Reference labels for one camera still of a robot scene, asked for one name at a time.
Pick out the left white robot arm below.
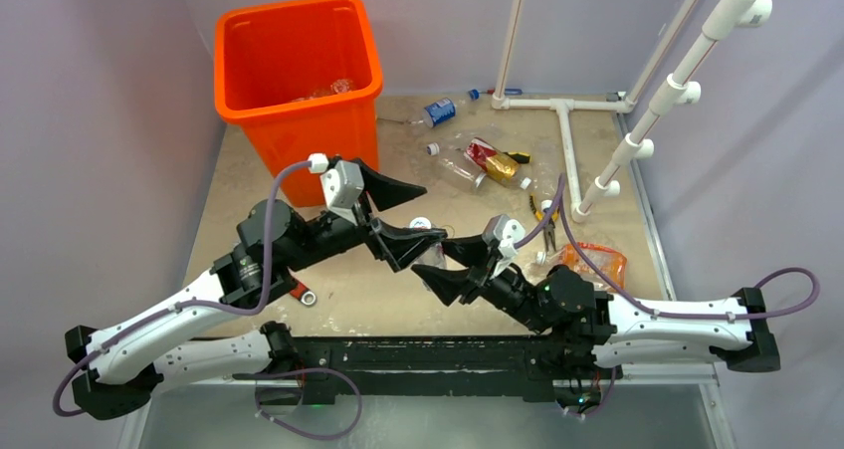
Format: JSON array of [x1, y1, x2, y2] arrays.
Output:
[[52, 153, 446, 420]]

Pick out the yellow black screwdriver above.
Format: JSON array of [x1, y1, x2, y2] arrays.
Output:
[[506, 152, 531, 165]]

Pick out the white PVC pipe frame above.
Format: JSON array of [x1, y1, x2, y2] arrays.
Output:
[[491, 0, 717, 223]]

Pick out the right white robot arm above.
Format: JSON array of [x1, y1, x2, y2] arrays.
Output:
[[411, 235, 781, 376]]

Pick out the orange plastic bin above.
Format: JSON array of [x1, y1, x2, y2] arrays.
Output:
[[214, 0, 383, 175]]

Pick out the yellow handle pliers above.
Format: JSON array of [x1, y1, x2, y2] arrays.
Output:
[[529, 194, 558, 254]]

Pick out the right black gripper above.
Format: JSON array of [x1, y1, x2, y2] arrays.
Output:
[[413, 228, 550, 335]]

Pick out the red handle adjustable wrench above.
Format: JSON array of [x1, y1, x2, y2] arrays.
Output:
[[290, 282, 317, 307]]

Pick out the red gold snack wrapper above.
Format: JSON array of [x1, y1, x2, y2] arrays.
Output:
[[464, 137, 523, 186]]

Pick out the blue label bottle far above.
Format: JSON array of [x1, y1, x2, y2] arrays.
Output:
[[407, 89, 481, 128]]

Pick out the small clear bottle white cap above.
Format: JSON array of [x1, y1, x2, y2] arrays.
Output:
[[292, 78, 357, 103]]

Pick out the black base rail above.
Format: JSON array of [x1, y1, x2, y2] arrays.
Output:
[[260, 322, 612, 406]]

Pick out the white PVC diagonal pole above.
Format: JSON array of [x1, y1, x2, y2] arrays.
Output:
[[570, 0, 772, 223]]

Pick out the large clear bottle white cap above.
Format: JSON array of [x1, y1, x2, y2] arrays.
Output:
[[425, 142, 486, 194]]

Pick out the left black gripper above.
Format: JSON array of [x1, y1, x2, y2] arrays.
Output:
[[284, 159, 446, 272]]

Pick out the orange drink bottle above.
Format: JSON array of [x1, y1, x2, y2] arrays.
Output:
[[534, 241, 629, 294]]

